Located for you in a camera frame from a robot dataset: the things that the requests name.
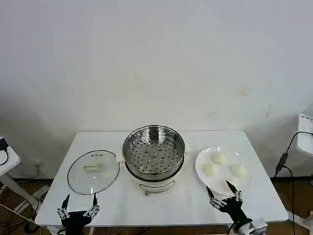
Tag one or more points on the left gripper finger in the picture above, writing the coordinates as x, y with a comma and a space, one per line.
64, 210
94, 208

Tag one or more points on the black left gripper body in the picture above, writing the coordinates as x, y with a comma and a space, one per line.
75, 219

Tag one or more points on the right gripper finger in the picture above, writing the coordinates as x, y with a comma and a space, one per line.
237, 195
216, 203

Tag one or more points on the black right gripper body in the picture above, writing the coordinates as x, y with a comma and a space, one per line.
233, 208

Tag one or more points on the white steamed bun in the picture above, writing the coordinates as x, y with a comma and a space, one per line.
237, 170
219, 158
210, 169

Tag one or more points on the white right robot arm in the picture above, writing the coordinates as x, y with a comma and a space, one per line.
254, 227

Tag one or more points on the white round plate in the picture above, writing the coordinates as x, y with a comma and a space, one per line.
240, 183

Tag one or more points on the round glass lid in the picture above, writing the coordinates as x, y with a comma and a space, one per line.
94, 172

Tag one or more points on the black power adapter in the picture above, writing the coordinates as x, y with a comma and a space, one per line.
281, 162

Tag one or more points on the white electric cooker base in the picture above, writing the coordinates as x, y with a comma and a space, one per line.
156, 187

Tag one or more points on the white side table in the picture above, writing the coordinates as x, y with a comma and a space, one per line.
9, 161

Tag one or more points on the steel perforated steamer basket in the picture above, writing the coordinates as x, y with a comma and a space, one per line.
152, 156

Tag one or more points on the small black device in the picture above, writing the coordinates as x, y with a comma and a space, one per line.
3, 143

